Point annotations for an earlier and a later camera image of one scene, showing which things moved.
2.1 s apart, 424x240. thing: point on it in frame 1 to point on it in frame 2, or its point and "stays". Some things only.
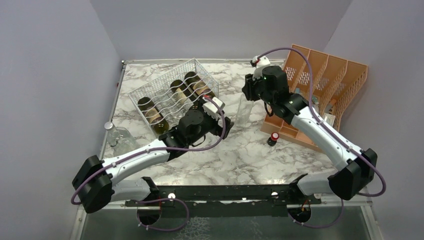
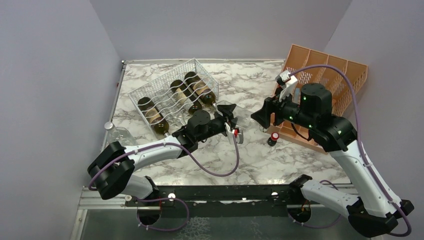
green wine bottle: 157,121 stays
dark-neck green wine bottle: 185,97 stays
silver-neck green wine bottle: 198,85 stays
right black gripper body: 255,88 to 286,110
